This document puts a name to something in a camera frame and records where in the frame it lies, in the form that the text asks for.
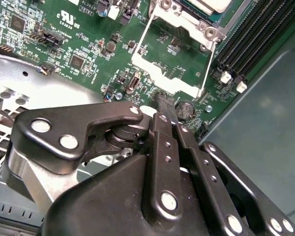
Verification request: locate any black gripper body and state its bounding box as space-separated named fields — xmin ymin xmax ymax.
xmin=40 ymin=154 xmax=213 ymax=236

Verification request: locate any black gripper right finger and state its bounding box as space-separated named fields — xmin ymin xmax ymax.
xmin=160 ymin=92 xmax=295 ymax=236

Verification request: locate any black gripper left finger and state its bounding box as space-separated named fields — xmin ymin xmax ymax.
xmin=4 ymin=92 xmax=185 ymax=223

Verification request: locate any metal socket cover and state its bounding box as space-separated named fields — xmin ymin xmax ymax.
xmin=132 ymin=9 xmax=217 ymax=98

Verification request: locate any silver CPU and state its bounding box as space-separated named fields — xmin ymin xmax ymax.
xmin=177 ymin=0 xmax=239 ymax=28

